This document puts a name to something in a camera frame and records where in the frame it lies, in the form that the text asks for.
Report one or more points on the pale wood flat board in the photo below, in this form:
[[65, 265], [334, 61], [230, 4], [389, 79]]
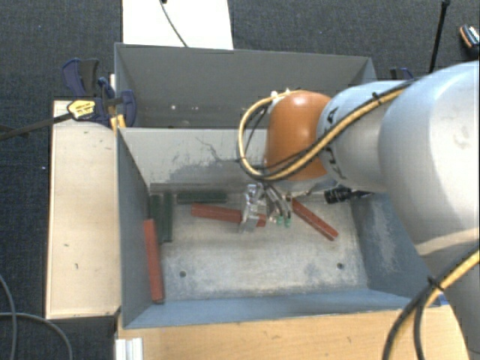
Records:
[[82, 219]]

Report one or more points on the black cylinder on white bracket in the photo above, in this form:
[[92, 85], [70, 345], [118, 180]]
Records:
[[337, 195]]

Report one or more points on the dark green flat block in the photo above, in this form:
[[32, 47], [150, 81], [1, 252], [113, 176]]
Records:
[[155, 206], [202, 197], [168, 218]]

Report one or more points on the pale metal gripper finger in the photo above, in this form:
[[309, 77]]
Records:
[[253, 197], [249, 222]]

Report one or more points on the red-brown flat block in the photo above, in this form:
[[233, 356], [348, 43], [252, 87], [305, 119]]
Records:
[[215, 212], [154, 261], [317, 223]]

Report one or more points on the grey metal bin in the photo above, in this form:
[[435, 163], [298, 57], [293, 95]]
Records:
[[262, 264]]

